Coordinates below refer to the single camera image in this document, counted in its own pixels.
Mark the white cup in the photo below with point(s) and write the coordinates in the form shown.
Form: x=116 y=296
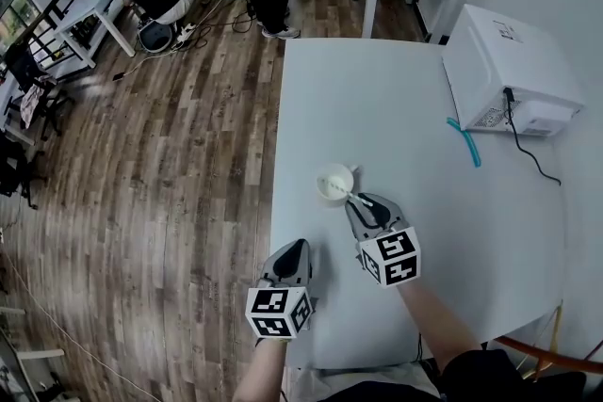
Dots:
x=325 y=191

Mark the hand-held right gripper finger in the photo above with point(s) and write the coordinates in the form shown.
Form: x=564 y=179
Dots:
x=393 y=214
x=355 y=226

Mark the window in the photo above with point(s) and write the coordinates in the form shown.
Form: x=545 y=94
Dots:
x=19 y=16

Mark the teal plastic strip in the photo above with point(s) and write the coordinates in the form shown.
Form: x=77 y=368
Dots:
x=471 y=149

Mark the black phone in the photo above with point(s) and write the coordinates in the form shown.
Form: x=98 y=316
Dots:
x=118 y=75

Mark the patterned cloth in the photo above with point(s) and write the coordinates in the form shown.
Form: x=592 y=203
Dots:
x=30 y=101

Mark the white striped straw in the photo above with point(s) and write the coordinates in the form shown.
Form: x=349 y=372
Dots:
x=346 y=193

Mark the black office chair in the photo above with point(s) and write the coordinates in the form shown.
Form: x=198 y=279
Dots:
x=11 y=169
x=28 y=66

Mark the person's right forearm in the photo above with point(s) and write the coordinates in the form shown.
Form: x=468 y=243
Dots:
x=433 y=320

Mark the white frame furniture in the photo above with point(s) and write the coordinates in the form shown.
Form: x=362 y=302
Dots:
x=40 y=353

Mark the white microwave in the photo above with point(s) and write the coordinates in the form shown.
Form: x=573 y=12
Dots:
x=509 y=61

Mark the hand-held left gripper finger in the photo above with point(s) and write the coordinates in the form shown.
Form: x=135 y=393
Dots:
x=306 y=266
x=271 y=266

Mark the long white table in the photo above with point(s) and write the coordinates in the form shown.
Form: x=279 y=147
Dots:
x=94 y=7

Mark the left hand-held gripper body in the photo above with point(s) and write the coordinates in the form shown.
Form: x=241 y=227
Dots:
x=278 y=310

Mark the person's left forearm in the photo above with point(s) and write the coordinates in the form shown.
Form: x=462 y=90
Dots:
x=261 y=372

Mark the person's black shirt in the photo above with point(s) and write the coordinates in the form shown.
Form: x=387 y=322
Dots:
x=480 y=376

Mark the grey oval shell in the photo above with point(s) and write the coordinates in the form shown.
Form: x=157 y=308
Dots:
x=155 y=36

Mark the person's white clothing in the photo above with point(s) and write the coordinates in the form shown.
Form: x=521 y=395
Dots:
x=377 y=379

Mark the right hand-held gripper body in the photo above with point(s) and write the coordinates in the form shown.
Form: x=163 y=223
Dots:
x=396 y=256

